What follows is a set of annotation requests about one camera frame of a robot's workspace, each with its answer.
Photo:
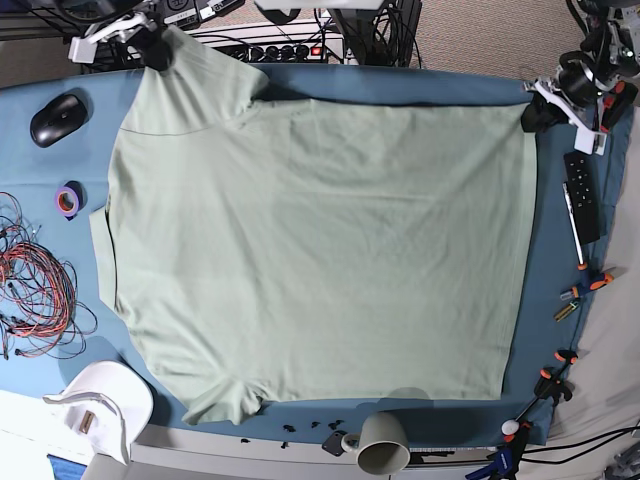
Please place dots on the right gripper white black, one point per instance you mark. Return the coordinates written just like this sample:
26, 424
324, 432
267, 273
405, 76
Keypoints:
148, 40

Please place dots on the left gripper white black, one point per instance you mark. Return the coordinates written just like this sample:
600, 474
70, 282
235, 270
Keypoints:
572, 96

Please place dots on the light green T-shirt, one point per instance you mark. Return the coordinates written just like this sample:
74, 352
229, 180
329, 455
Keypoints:
275, 251

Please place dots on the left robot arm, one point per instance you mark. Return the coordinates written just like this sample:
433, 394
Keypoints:
610, 37

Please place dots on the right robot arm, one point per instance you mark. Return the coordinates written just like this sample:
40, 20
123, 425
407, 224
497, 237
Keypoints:
73, 18

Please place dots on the black remote control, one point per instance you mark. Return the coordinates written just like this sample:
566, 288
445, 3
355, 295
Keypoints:
582, 192

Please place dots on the black orange clamp upper right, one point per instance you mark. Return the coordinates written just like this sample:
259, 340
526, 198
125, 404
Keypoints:
615, 103

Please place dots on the black orange clamp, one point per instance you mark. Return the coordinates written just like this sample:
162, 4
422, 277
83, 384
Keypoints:
551, 383
615, 103

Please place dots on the black computer mouse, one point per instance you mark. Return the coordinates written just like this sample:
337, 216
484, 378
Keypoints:
59, 118

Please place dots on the blue table cloth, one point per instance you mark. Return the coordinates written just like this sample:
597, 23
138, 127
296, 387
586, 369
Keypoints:
33, 175

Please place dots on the black power strip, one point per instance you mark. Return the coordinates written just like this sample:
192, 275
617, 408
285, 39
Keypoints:
301, 53

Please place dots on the white pen orange tip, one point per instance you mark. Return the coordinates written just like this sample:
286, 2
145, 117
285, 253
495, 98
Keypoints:
582, 265

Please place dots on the purple tape roll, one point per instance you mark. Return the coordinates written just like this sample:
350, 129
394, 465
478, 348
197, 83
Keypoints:
70, 199

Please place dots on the orange blue screwdriver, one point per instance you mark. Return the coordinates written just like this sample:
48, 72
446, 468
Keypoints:
589, 282

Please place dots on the black orange clamp lower right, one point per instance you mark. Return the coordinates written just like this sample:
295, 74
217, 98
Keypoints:
551, 383

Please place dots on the white ball knob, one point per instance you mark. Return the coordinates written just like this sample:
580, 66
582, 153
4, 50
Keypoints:
510, 427

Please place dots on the blue black clamp bottom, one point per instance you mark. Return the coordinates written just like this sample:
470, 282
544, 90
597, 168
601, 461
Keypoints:
504, 462

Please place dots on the white baseball cap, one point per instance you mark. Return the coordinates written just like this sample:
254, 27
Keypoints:
106, 404

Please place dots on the grey-green ceramic mug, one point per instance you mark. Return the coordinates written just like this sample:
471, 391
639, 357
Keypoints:
381, 447

